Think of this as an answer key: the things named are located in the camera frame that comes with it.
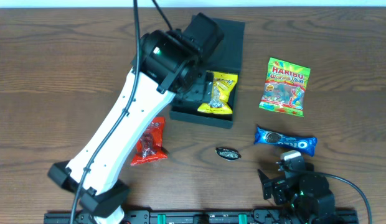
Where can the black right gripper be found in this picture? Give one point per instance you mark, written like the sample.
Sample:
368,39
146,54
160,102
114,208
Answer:
276,187

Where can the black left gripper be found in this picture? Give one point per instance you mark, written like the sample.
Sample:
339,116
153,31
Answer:
202,90

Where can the yellow snack bag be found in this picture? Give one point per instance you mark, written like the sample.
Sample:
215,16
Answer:
223,84

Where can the red snack bag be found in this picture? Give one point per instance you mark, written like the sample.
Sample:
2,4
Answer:
149,146

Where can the green Haribo gummy bag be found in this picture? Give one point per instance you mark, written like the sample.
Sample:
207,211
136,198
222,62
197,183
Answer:
285,87

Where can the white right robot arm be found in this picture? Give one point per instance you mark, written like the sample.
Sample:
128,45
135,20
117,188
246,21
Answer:
306,196

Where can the blue Oreo cookie pack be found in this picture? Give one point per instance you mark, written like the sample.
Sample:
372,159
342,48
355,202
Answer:
301,144

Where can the black open box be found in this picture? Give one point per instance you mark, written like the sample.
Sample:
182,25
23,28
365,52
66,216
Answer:
226,57

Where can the small black candy wrapper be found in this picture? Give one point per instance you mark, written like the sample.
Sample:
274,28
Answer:
228,153

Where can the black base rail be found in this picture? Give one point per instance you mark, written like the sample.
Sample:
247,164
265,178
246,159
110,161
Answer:
258,216

